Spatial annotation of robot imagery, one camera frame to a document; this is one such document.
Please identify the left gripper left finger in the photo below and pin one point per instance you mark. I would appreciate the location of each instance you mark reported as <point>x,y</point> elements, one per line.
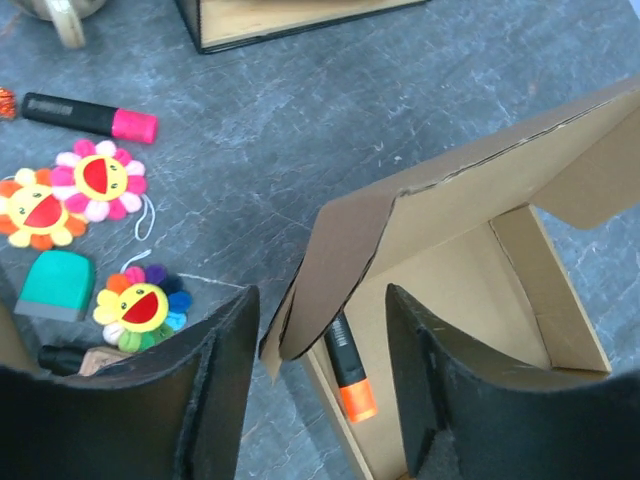
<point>174,411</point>

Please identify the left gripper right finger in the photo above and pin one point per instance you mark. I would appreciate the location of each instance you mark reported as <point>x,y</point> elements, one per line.
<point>508,419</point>

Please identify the orange highlighter marker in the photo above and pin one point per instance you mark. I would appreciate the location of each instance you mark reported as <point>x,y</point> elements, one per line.
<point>354,386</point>

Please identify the brown cardboard box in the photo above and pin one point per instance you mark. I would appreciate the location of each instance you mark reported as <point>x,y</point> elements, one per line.
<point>461,233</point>

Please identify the folded flat cardboard box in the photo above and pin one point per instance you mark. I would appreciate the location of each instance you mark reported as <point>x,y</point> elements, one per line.
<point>13,350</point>

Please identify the rainbow petal smiley toy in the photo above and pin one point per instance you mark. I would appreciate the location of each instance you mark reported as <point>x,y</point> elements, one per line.
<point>141,307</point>

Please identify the teal block toy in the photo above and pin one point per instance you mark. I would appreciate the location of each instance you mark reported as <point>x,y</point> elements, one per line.
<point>58,287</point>

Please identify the pink petal smiley toy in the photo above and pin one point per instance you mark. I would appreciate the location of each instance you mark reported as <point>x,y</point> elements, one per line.
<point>99,181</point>

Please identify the sunflower toy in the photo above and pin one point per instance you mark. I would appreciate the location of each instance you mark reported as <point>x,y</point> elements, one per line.
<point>32,217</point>

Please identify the pink highlighter marker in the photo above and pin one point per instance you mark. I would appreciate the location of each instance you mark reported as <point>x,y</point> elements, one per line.
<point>108,121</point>

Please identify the small orange flower toy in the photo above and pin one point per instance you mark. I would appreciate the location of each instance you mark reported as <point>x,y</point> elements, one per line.
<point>8,106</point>

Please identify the beige ceramic mug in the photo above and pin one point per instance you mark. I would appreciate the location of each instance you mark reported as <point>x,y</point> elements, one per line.
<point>65,15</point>

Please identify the black wire shelf rack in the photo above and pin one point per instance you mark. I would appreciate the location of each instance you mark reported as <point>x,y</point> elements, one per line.
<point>216,26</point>

